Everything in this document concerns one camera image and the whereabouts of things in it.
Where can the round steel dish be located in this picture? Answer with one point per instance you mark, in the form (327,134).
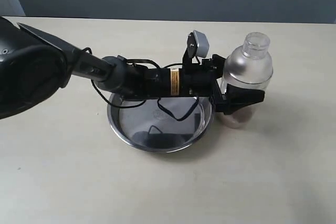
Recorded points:
(160,120)

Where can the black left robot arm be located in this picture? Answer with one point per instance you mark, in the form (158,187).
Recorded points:
(35,64)

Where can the clear plastic shaker bottle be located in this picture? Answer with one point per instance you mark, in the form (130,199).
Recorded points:
(249,66)

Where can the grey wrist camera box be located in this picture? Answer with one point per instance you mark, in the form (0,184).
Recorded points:
(197,45)

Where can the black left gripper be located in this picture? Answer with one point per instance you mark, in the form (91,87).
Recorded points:
(200,79)

